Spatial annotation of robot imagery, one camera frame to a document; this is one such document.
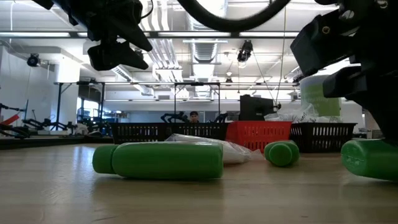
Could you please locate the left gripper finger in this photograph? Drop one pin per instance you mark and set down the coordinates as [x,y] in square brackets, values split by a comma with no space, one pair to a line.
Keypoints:
[112,56]
[132,35]

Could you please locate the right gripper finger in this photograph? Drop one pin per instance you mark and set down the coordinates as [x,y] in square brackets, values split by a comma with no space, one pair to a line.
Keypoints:
[345,82]
[323,46]

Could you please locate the clear vanity pack bag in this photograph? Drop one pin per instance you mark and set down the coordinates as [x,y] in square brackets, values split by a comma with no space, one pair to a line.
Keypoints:
[236,152]
[329,119]
[295,115]

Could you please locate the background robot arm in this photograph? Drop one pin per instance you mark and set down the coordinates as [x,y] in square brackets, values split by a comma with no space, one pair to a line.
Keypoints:
[221,118]
[174,117]

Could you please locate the green wipes canister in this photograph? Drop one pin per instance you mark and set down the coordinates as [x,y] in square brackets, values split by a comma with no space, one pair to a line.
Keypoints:
[314,102]

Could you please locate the small black plastic basket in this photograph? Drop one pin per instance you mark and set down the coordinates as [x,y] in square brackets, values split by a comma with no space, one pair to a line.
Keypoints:
[323,135]

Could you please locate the overhead light bar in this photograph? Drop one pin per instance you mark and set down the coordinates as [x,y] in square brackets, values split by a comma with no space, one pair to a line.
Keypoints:
[192,34]

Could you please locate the black metal background rig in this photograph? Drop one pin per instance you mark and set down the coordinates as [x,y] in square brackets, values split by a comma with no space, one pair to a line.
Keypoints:
[175,96]

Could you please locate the large black plastic basket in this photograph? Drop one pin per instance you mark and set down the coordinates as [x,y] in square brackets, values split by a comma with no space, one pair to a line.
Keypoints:
[140,132]

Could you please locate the green shampoo bottle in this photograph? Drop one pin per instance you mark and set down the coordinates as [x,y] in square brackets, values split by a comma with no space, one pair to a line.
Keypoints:
[168,160]
[373,158]
[281,154]

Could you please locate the black monitor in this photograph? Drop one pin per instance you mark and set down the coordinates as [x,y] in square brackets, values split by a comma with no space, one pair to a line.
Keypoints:
[255,107]

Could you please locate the background robot arms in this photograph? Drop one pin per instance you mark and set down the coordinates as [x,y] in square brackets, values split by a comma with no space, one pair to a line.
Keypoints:
[37,124]

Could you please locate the red plastic basket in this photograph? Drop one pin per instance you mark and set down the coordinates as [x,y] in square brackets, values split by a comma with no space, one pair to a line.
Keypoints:
[258,133]

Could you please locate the person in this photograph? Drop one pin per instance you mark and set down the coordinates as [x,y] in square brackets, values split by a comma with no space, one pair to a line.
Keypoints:
[194,116]

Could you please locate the hanging ceiling camera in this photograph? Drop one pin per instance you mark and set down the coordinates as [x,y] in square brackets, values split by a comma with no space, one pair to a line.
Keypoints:
[245,49]
[33,60]

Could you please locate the black table frame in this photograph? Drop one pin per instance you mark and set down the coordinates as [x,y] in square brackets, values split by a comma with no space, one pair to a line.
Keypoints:
[46,141]

